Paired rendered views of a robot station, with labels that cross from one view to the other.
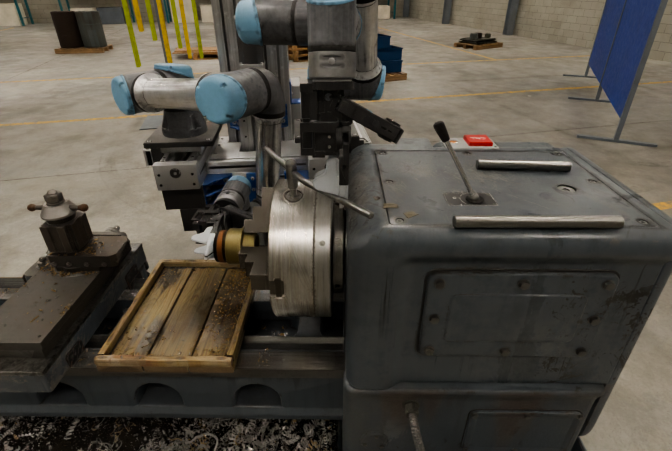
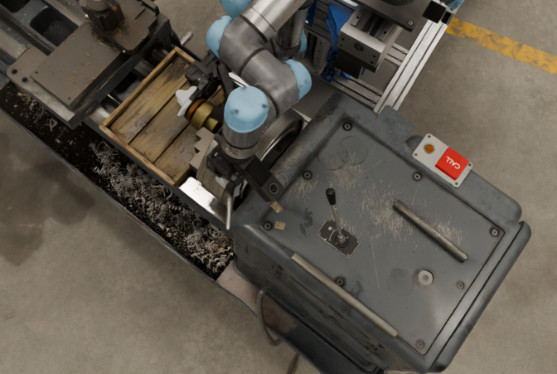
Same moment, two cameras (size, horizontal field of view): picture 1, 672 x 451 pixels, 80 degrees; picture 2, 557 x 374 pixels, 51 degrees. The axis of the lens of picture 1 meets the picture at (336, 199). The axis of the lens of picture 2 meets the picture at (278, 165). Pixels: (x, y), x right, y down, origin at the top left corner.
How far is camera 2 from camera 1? 106 cm
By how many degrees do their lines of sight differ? 46
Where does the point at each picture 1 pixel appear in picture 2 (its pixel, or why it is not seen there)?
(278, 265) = (203, 176)
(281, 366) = (205, 205)
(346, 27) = (242, 141)
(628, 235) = (393, 344)
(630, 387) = not seen: outside the picture
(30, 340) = (64, 99)
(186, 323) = (165, 128)
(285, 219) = not seen: hidden behind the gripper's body
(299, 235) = not seen: hidden behind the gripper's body
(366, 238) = (236, 224)
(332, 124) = (225, 171)
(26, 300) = (70, 54)
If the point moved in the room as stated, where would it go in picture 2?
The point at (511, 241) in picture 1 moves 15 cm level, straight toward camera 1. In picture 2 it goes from (319, 291) to (259, 319)
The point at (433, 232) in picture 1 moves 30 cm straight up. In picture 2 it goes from (277, 251) to (283, 221)
